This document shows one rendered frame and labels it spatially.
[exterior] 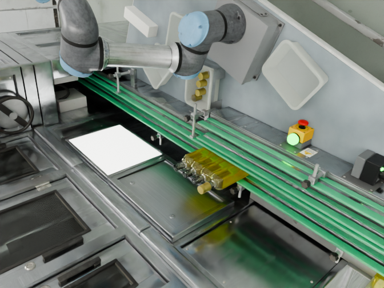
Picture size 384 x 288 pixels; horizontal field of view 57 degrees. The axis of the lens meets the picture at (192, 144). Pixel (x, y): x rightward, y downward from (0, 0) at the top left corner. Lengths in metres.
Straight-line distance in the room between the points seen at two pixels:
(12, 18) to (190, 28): 3.77
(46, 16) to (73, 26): 3.84
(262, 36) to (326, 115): 0.38
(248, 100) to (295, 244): 0.64
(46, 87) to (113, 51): 0.89
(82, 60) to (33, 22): 3.76
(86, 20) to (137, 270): 0.84
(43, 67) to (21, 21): 2.89
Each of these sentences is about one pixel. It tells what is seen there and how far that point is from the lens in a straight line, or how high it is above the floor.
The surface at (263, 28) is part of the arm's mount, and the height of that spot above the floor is 0.85.
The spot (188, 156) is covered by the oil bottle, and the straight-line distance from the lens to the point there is 1.51.
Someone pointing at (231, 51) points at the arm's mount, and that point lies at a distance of 1.50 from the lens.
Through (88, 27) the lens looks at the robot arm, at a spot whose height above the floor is 1.42.
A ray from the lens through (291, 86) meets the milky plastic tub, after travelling 1.47.
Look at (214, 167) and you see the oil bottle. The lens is 1.46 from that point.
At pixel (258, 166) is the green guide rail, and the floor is 0.93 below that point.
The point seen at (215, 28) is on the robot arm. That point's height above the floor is 1.00.
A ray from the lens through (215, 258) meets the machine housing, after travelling 1.35.
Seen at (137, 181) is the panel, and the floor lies 1.22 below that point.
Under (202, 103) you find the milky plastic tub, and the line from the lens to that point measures 1.78.
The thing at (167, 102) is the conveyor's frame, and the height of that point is 0.83.
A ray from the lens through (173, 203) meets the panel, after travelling 1.50.
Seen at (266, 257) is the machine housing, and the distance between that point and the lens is 1.39.
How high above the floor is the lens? 1.95
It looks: 37 degrees down
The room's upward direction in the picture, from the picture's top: 111 degrees counter-clockwise
